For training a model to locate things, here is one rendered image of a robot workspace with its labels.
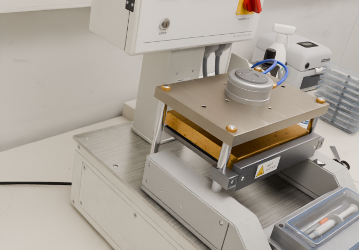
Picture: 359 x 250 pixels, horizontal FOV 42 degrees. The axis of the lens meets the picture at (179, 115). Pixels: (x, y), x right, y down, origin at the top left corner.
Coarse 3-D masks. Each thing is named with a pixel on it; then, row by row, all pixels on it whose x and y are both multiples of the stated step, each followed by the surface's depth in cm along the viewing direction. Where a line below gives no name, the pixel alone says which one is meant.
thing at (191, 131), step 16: (176, 112) 82; (176, 128) 81; (192, 128) 78; (288, 128) 84; (304, 128) 86; (192, 144) 79; (208, 144) 76; (240, 144) 76; (256, 144) 77; (272, 144) 78; (208, 160) 76; (240, 160) 72
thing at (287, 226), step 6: (294, 216) 70; (348, 222) 71; (288, 228) 68; (342, 228) 70; (294, 234) 67; (300, 234) 67; (306, 240) 66; (324, 240) 67; (312, 246) 66; (318, 246) 66
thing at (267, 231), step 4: (328, 192) 84; (308, 204) 80; (300, 208) 78; (280, 220) 74; (272, 224) 73; (268, 228) 72; (272, 228) 72; (264, 232) 71; (268, 232) 71; (268, 236) 70; (268, 240) 69; (272, 240) 69; (272, 244) 69; (276, 244) 69; (272, 248) 69; (276, 248) 68; (280, 248) 68; (284, 248) 68
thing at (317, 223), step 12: (336, 192) 78; (348, 192) 79; (324, 204) 74; (336, 204) 75; (348, 204) 76; (300, 216) 70; (312, 216) 71; (324, 216) 71; (336, 216) 72; (348, 216) 73; (300, 228) 68; (312, 228) 68; (324, 228) 69; (336, 228) 69; (312, 240) 66
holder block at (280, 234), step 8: (320, 200) 77; (304, 208) 74; (288, 216) 71; (280, 224) 69; (352, 224) 72; (272, 232) 70; (280, 232) 68; (288, 232) 68; (344, 232) 70; (352, 232) 71; (280, 240) 69; (288, 240) 68; (296, 240) 67; (328, 240) 68; (336, 240) 68; (344, 240) 68; (352, 240) 69; (288, 248) 68; (296, 248) 67; (304, 248) 66; (312, 248) 66; (320, 248) 66; (328, 248) 66; (336, 248) 67; (344, 248) 67
